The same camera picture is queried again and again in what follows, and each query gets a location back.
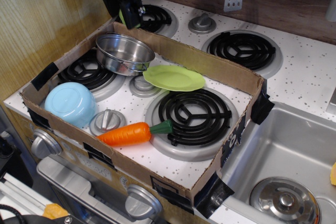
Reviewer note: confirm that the small steel pan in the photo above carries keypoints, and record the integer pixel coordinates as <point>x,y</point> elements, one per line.
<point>123,54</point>

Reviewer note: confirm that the silver stovetop knob centre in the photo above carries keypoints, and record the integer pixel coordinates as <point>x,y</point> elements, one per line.
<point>139,87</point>

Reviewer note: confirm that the light green plastic plate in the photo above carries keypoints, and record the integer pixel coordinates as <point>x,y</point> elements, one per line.
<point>174,78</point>

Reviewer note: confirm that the silver stovetop knob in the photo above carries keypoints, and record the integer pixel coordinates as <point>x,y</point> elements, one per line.
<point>106,121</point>
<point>139,87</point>
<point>202,24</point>

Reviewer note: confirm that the silver stovetop knob back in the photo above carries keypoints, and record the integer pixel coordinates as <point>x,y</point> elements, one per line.
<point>202,24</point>

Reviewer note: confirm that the back left black burner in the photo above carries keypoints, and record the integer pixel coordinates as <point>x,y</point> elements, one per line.
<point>159,20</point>

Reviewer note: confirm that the black burner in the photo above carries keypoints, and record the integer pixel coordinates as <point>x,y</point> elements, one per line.
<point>202,120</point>
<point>88,71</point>
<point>159,20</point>
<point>250,49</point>

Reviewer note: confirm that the back right black burner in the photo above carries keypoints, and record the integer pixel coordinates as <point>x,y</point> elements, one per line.
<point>250,49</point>

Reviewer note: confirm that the front left black burner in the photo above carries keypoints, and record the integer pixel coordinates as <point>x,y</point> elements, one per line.
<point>88,71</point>

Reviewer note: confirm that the light blue upturned bowl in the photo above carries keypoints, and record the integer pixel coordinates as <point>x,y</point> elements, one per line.
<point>72,102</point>

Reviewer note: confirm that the orange toy carrot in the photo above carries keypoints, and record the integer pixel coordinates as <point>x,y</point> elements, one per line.
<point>134,134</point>

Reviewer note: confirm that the green toy broccoli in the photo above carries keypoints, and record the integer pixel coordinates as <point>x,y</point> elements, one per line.
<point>122,18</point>

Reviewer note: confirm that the steel pot lid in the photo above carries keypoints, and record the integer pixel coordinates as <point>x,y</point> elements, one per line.
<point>285,200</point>

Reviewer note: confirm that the brown cardboard fence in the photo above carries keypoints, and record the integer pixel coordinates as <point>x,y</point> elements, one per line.
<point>189,191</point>

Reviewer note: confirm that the stainless steel sink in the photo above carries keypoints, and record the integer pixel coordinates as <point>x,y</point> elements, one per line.
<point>289,143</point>

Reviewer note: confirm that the right silver oven knob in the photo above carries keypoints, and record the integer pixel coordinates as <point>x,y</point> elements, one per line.
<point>140,204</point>

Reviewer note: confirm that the orange object in sink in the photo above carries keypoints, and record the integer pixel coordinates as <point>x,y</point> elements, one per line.
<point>333,174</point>

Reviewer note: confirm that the orange object bottom left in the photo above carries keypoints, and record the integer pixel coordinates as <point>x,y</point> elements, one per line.
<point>54,211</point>

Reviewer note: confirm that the silver oven knob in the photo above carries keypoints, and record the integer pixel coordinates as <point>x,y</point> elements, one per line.
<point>140,204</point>
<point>44,145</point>

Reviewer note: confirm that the silver stovetop knob front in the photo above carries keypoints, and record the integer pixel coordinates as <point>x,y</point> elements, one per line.
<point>106,121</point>

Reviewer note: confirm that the front right black burner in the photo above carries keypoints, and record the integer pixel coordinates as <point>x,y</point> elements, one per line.
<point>202,120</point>

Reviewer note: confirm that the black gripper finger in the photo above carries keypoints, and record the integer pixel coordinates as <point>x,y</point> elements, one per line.
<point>132,12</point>
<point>113,7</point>

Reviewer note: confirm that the left silver oven knob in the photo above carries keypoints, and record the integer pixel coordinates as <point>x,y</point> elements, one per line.
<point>44,145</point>

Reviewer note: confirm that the silver oven door handle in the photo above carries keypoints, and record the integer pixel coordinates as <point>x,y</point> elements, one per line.
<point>92,201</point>

